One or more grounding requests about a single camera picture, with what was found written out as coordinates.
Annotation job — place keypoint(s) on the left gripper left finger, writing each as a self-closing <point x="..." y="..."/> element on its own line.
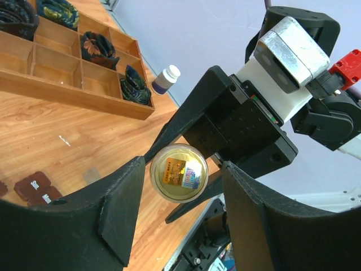
<point x="90" y="229"/>

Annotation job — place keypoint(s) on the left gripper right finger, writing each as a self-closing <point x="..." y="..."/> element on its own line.
<point x="270" y="231"/>

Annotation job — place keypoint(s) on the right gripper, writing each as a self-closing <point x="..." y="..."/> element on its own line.
<point x="236" y="126"/>

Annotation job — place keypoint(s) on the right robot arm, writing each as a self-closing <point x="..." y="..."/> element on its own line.
<point x="332" y="116"/>

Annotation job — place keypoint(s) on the brown double pill box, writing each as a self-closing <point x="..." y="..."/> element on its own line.
<point x="37" y="189"/>

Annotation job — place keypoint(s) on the dark bottle white cap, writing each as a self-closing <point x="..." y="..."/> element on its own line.
<point x="166" y="79"/>

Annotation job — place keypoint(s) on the dark blue rolled sock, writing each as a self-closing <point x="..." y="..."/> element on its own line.
<point x="134" y="88"/>

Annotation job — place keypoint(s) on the black patterned rolled sock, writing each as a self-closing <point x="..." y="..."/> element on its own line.
<point x="99" y="50"/>

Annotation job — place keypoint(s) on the wooden divided tray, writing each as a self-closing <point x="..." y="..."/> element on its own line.
<point x="51" y="67"/>

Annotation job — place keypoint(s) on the black yellow rolled sock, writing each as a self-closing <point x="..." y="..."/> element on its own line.
<point x="60" y="12"/>

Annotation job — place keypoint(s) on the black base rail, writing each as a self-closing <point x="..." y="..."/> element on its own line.
<point x="208" y="238"/>

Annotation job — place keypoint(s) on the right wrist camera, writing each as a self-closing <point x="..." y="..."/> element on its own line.
<point x="285" y="60"/>

